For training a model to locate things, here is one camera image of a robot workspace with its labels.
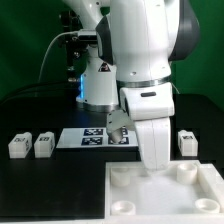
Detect white square tabletop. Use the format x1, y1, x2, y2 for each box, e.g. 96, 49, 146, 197
105, 160, 224, 224

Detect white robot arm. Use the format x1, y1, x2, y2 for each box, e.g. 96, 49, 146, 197
63, 0, 200, 170

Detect black cables on table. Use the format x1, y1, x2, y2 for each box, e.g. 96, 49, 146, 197
0, 80, 81, 104

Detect white U-shaped obstacle fixture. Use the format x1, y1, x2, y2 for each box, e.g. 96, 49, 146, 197
198, 164, 224, 203

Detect black camera on stand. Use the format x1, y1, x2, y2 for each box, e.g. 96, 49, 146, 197
59, 10, 97, 82

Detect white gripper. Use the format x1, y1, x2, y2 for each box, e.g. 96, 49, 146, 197
120, 82, 175, 170

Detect white camera cable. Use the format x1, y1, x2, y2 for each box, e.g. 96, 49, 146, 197
37, 31, 81, 84

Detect white sheet with AprilTags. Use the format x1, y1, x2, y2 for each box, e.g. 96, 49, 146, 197
57, 127, 137, 149

